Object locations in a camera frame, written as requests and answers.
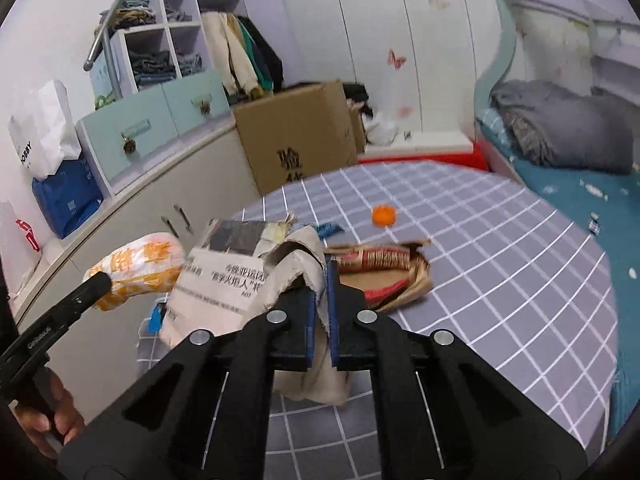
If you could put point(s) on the brown red paper bag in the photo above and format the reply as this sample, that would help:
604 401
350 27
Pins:
395 280

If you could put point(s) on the folded clothes stack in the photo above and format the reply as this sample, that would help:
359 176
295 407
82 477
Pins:
127 12

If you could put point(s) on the black hanging garment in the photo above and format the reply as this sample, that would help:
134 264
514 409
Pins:
267 50

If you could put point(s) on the white shelf unit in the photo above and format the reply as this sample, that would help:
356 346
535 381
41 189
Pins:
165 35

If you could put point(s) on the green hanging garment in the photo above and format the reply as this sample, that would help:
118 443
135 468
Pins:
255 60

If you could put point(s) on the small blue white packet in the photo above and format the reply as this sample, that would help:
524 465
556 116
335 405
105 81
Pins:
593 223

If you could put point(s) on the teal bed sheet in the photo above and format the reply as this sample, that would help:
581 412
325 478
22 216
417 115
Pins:
615 240

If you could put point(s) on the light blue drawer unit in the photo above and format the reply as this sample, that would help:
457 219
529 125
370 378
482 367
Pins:
145 125

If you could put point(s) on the person's left hand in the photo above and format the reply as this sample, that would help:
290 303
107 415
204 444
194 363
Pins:
70 425

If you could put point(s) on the grey folded blanket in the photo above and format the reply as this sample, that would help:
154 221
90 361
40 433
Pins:
565 125

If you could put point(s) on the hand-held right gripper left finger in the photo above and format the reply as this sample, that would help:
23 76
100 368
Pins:
312 322

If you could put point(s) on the small pink butterfly sticker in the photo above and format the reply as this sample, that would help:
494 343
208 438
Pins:
404 110

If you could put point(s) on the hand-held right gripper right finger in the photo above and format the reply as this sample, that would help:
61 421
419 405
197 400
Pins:
333 312

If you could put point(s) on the white wardrobe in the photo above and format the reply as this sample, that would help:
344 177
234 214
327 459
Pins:
350 20

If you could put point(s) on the teal bed frame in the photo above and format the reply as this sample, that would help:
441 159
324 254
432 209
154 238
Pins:
502 35

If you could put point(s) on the grey checkered tablecloth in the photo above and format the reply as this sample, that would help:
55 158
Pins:
500 285

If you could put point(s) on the folded jeans stack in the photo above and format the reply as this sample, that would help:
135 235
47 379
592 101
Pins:
150 67

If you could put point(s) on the blue shopping bag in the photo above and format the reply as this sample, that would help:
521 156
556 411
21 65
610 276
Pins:
65 200

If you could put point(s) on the white red plastic bag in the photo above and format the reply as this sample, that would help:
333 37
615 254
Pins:
17 250

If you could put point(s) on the black clothing pile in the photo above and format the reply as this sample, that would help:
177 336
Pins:
356 95

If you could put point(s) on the orange plastic bag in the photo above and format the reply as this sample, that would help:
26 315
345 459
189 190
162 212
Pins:
145 265

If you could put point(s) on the cream hanging jacket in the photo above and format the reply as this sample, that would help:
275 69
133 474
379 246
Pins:
225 55

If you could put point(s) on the white paper shopping bag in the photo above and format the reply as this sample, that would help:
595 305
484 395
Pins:
42 130

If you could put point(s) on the beige cabinet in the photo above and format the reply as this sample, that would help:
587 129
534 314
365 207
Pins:
125 220

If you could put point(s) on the printed newspaper sheet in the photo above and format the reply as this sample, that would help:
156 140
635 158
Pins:
215 285

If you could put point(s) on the orange bottle cap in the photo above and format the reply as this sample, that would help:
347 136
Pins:
384 214

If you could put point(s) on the cardboard box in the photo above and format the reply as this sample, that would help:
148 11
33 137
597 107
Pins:
295 135

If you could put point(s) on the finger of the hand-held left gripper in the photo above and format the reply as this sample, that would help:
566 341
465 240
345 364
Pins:
90 287

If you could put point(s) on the beige cloth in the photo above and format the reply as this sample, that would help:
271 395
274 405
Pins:
295 260

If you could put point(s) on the curved metal pole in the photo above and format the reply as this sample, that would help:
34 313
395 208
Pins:
107 25

